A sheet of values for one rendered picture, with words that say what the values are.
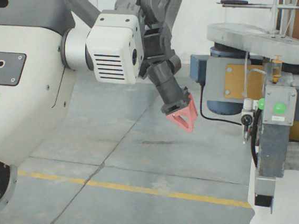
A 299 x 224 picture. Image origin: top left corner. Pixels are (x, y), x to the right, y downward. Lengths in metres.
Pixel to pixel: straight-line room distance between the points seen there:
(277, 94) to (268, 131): 0.13
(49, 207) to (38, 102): 2.27
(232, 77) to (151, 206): 1.71
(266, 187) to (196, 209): 1.83
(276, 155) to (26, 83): 0.69
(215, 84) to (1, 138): 0.89
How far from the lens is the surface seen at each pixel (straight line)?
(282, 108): 1.07
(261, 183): 1.21
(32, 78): 0.85
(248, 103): 1.35
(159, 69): 1.06
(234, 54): 1.53
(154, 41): 1.05
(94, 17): 1.37
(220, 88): 1.53
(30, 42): 0.89
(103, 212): 2.98
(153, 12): 0.99
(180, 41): 6.43
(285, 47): 1.23
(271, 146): 1.17
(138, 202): 3.07
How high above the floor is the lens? 1.61
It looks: 19 degrees down
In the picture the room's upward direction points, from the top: 1 degrees clockwise
